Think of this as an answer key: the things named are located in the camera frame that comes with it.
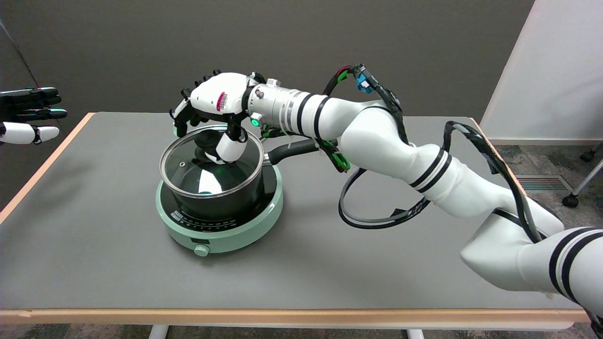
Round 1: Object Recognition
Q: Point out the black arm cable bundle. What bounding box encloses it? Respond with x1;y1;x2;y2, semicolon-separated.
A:
323;64;549;243

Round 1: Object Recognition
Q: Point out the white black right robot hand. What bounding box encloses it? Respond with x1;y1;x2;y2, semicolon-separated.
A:
170;70;257;165

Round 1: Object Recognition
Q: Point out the floor vent grille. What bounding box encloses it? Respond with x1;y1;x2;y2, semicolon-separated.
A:
514;175;573;192

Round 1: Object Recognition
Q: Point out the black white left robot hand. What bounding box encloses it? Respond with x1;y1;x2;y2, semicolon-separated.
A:
0;87;68;145

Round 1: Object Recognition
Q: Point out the black saucepan with long handle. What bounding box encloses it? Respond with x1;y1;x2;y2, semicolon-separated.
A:
163;139;339;221

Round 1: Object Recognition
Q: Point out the chair base with black casters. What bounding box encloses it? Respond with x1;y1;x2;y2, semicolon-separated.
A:
562;141;603;209

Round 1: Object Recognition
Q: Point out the mint green induction cooker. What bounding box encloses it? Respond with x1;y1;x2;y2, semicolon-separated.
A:
155;165;285;258

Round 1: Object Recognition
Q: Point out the glass pot lid black knob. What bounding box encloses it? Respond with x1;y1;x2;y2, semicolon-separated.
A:
159;125;265;199

